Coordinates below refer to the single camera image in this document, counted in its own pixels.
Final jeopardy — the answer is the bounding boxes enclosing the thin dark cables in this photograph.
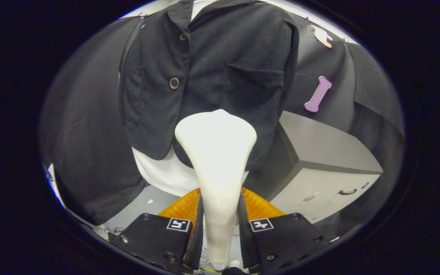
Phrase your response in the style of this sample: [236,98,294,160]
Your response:
[102,225,129,237]

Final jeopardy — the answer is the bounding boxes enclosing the white dress form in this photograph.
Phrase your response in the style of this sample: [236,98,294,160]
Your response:
[132,0,249,197]

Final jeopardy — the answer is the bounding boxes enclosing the black jacket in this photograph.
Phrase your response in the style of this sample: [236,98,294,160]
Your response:
[119,0,300,172]

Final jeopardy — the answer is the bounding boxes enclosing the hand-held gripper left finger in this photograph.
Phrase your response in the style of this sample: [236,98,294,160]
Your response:
[108,187,204,273]

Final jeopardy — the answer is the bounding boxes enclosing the white garment steamer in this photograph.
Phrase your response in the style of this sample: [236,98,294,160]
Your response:
[174,109,258,271]

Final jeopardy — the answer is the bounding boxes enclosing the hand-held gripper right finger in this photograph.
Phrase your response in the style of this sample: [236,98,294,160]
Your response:
[238,186,331,273]

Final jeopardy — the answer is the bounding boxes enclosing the beige cabinet with grey top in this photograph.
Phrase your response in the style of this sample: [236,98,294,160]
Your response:
[243,111,384,224]

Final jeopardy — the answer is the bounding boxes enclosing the black backdrop cloth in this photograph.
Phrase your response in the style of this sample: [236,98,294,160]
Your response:
[39,15,406,237]

